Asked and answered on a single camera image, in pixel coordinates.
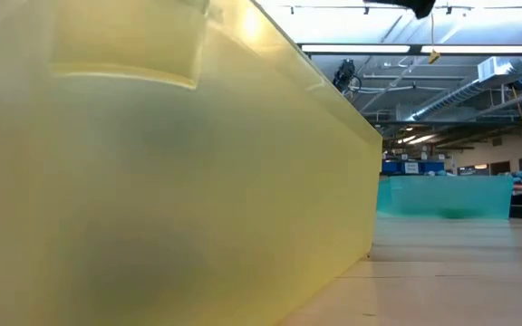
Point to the black overhead camera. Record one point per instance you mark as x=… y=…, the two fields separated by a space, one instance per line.
x=345 y=74

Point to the white rectangular air duct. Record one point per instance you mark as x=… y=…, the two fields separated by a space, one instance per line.
x=503 y=68

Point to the blue cabinet with white sign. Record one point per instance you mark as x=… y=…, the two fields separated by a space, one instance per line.
x=394 y=167

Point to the teal translucent plastic bin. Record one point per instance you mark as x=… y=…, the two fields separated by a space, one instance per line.
x=424 y=194

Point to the yellow translucent plastic bin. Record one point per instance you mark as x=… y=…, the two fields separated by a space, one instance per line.
x=152 y=181

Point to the silver flexible ventilation duct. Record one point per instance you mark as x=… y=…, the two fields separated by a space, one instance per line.
x=451 y=97

